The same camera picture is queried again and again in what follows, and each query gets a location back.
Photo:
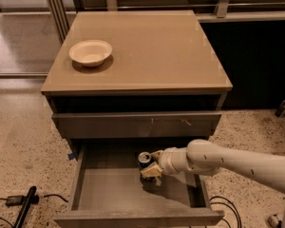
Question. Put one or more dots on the blue pepsi can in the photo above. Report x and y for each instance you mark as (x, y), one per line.
(144, 160)

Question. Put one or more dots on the closed grey top drawer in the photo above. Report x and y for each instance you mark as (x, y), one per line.
(136, 125)

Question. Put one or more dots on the black power adapter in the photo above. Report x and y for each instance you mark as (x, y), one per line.
(14, 200)

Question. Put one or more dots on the open grey middle drawer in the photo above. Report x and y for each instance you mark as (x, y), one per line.
(108, 192)

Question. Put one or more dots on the grey drawer cabinet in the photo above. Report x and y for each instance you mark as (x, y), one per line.
(161, 61)

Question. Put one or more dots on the blue tape piece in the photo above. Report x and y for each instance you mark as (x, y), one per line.
(70, 156)

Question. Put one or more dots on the white power strip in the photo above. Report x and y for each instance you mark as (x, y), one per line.
(274, 221)

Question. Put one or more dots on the dark caster foot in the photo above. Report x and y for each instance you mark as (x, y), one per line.
(280, 112)

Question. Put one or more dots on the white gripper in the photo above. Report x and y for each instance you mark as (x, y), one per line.
(166, 162)

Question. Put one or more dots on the metal window frame rail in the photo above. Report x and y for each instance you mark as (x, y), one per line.
(180, 3)

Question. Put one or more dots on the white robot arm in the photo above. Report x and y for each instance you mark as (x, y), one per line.
(206, 158)

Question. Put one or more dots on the white paper bowl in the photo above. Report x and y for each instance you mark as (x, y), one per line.
(90, 53)

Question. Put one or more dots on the black rod on floor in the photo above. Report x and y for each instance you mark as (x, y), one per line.
(30, 198)

